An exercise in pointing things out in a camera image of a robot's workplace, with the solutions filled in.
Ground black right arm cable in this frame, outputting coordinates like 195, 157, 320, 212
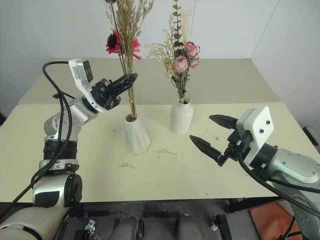
236, 147, 320, 221

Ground red flower dried grass bouquet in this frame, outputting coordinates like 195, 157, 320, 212
103, 0, 155, 120

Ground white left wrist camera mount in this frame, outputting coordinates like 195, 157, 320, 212
67, 58, 111, 113

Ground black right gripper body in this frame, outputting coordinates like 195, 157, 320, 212
216, 128, 252, 168

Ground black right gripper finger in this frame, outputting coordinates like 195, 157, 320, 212
208, 114, 239, 130
189, 134, 223, 161

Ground white round bottle vase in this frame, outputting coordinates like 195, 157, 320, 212
170, 97, 194, 135

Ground grey rounded shape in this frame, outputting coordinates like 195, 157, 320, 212
115, 215, 146, 240

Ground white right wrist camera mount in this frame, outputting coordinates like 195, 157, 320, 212
236, 105, 275, 167

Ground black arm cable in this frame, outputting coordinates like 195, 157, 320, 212
236, 147, 320, 221
0, 61, 76, 221

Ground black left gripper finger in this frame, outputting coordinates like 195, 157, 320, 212
111, 86, 132, 99
109, 72, 140, 93

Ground white caster wheel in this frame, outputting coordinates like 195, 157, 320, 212
210, 212, 221, 232

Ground shiny metal clamp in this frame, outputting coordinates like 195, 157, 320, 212
83, 219, 97, 240

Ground orange floor sheet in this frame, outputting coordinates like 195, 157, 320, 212
248, 201, 301, 240

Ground white faceted tapered vase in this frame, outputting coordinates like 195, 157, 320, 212
124, 113, 152, 154

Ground pink rose dried bouquet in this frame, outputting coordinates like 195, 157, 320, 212
144, 0, 201, 105

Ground black table frame bracket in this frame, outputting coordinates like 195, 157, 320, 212
228, 196, 281, 215

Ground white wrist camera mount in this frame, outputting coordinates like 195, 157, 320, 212
67, 58, 111, 113
236, 105, 275, 167

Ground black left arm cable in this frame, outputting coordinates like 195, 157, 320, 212
0, 61, 76, 221

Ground dried plant twig scraps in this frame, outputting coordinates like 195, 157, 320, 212
151, 147, 179, 159
118, 161, 138, 171

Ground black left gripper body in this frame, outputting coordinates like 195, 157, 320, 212
90, 78, 122, 111

